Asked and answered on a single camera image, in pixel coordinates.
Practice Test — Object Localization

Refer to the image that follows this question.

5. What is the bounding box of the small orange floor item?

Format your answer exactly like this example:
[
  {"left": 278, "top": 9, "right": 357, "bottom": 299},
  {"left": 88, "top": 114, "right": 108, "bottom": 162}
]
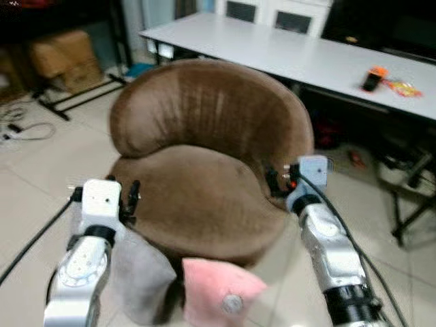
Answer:
[{"left": 349, "top": 150, "right": 367, "bottom": 169}]

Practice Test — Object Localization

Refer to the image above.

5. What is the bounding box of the brown velvet tub sofa chair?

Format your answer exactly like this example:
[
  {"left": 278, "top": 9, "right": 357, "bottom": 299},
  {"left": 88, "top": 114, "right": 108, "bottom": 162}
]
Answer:
[{"left": 109, "top": 58, "right": 316, "bottom": 268}]

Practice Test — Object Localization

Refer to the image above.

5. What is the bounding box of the pink pillow with grey button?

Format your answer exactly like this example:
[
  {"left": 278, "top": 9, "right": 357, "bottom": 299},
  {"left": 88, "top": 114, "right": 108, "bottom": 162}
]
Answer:
[{"left": 181, "top": 257, "right": 268, "bottom": 327}]

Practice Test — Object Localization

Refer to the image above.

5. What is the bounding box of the red object under table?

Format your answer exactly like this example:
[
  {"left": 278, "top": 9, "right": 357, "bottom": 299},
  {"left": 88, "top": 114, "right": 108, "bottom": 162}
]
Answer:
[{"left": 313, "top": 117, "right": 343, "bottom": 149}]

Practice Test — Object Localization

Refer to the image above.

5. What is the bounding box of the black metal rack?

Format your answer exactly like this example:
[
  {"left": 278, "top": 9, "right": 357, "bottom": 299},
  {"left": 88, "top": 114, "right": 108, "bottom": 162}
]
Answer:
[{"left": 27, "top": 0, "right": 135, "bottom": 122}]

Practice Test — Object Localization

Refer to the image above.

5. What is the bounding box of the blue flat item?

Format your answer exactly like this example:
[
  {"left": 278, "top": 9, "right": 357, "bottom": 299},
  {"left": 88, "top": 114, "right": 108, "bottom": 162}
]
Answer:
[{"left": 125, "top": 62, "right": 159, "bottom": 78}]

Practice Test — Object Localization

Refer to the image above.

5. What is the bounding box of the long grey table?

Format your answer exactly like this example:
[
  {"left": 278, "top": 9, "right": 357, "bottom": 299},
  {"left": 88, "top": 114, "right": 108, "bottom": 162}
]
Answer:
[{"left": 139, "top": 12, "right": 436, "bottom": 122}]

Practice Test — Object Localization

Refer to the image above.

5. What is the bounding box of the brown cardboard box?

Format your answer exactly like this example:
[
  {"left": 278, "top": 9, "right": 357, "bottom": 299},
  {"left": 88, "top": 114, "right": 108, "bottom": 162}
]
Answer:
[{"left": 28, "top": 29, "right": 104, "bottom": 94}]

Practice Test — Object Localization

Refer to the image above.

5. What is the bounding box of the orange and black gadget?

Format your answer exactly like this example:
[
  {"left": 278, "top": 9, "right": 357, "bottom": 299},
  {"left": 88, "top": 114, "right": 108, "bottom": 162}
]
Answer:
[{"left": 362, "top": 65, "right": 390, "bottom": 93}]

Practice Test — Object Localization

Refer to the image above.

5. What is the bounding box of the yellow red snack wrapper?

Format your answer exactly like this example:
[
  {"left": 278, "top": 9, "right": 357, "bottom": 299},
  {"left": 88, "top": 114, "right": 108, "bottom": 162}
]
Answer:
[{"left": 383, "top": 78, "right": 424, "bottom": 98}]

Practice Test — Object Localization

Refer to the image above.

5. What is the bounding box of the white cabinet with dark panels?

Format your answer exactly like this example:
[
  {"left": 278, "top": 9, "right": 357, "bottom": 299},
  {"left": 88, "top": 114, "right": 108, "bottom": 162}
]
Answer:
[{"left": 214, "top": 0, "right": 335, "bottom": 39}]

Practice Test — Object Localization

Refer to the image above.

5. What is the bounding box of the black television screen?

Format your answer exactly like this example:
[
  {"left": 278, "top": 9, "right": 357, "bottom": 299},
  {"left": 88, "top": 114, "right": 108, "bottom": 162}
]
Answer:
[{"left": 320, "top": 0, "right": 436, "bottom": 66}]

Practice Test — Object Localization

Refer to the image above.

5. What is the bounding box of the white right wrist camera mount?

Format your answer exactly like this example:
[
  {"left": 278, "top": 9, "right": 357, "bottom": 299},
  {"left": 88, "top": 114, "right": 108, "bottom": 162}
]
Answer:
[{"left": 286, "top": 155, "right": 330, "bottom": 206}]

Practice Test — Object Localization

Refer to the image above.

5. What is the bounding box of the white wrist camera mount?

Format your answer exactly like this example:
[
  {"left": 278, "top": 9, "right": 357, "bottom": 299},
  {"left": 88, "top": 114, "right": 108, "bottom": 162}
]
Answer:
[
  {"left": 286, "top": 155, "right": 330, "bottom": 206},
  {"left": 80, "top": 178, "right": 124, "bottom": 234}
]

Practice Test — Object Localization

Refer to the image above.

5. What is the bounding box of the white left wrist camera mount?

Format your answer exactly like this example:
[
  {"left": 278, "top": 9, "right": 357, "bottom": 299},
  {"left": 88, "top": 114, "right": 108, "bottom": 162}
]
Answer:
[{"left": 80, "top": 178, "right": 124, "bottom": 234}]

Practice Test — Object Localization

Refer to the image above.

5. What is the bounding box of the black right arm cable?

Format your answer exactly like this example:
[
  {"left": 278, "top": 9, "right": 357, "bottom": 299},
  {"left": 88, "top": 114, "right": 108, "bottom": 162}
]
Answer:
[{"left": 297, "top": 173, "right": 409, "bottom": 327}]

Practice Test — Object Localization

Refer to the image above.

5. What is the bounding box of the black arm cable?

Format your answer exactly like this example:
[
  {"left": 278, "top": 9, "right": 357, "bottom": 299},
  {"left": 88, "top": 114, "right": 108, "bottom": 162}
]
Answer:
[
  {"left": 297, "top": 173, "right": 409, "bottom": 327},
  {"left": 0, "top": 188, "right": 84, "bottom": 287}
]

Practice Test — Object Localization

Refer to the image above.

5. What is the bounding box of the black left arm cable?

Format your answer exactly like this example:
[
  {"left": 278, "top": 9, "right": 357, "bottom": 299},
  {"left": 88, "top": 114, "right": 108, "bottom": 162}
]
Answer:
[{"left": 0, "top": 188, "right": 84, "bottom": 287}]

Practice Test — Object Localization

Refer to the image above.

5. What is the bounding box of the black table leg frame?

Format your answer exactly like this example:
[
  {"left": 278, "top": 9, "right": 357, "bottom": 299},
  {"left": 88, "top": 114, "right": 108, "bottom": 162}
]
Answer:
[{"left": 378, "top": 136, "right": 436, "bottom": 247}]

